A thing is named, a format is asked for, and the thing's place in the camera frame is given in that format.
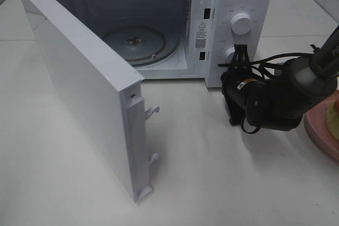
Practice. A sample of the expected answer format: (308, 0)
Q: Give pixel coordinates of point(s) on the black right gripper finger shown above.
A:
(244, 58)
(235, 59)

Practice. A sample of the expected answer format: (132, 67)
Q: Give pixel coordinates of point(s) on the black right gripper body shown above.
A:
(246, 96)

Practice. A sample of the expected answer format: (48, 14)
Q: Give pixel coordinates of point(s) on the pink round plate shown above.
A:
(315, 125)

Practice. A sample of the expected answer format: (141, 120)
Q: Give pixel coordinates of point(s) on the toast sandwich with lettuce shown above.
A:
(332, 118)

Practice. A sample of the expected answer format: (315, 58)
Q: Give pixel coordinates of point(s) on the white microwave door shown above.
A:
(100, 89)

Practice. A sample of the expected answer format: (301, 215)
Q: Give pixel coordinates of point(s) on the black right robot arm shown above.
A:
(274, 93)

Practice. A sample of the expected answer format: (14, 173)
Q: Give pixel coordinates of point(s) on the white lower microwave knob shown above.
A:
(229, 53)

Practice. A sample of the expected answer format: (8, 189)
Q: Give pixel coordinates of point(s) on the white microwave knob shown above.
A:
(241, 22)
(229, 53)

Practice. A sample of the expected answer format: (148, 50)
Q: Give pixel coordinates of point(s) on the white upper microwave knob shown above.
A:
(241, 22)

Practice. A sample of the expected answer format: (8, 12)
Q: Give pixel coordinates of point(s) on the white microwave oven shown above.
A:
(203, 27)

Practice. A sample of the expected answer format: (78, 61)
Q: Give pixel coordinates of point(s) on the glass microwave turntable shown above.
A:
(142, 45)

